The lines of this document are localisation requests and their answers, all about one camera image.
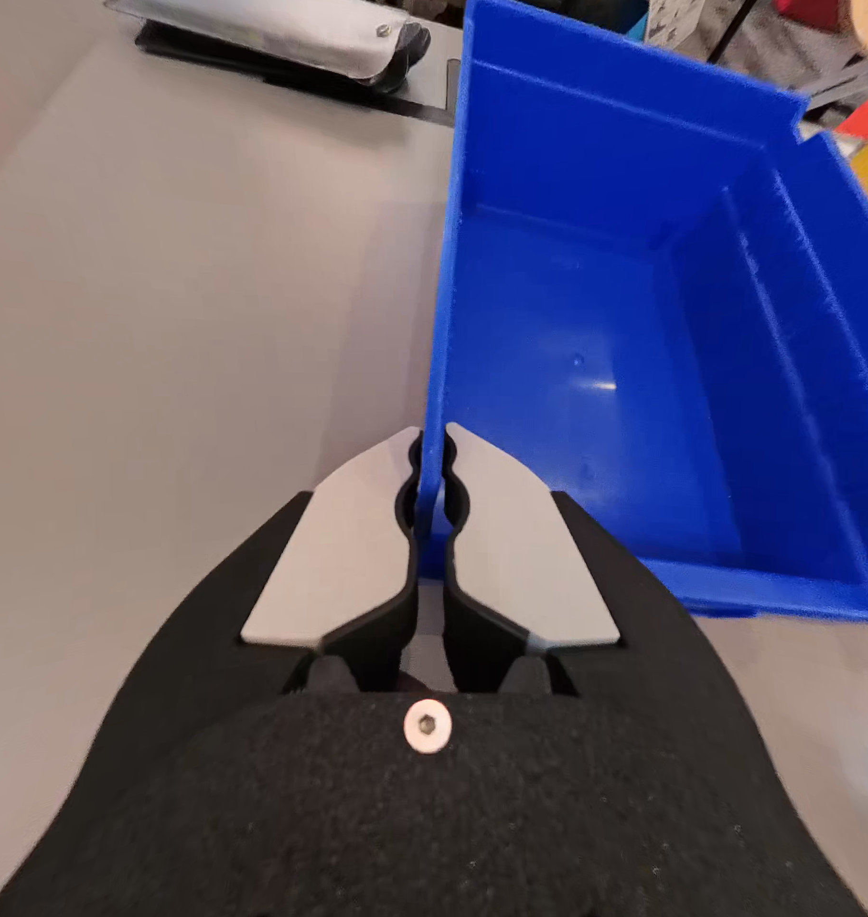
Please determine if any white printed sheet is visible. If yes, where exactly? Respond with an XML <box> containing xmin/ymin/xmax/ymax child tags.
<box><xmin>645</xmin><ymin>0</ymin><xmax>737</xmax><ymax>48</ymax></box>

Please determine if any blue plastic bin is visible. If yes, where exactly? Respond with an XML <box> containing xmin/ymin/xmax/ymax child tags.
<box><xmin>414</xmin><ymin>0</ymin><xmax>868</xmax><ymax>623</ymax></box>

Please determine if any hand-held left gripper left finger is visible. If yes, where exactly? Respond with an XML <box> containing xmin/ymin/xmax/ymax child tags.
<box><xmin>240</xmin><ymin>426</ymin><xmax>420</xmax><ymax>692</ymax></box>

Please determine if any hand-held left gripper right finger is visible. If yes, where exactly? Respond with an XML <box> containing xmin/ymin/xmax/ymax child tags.
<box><xmin>439</xmin><ymin>421</ymin><xmax>621</xmax><ymax>692</ymax></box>

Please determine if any grey desk hatch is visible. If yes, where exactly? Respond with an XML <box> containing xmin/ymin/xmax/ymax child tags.
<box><xmin>104</xmin><ymin>0</ymin><xmax>465</xmax><ymax>128</ymax></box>

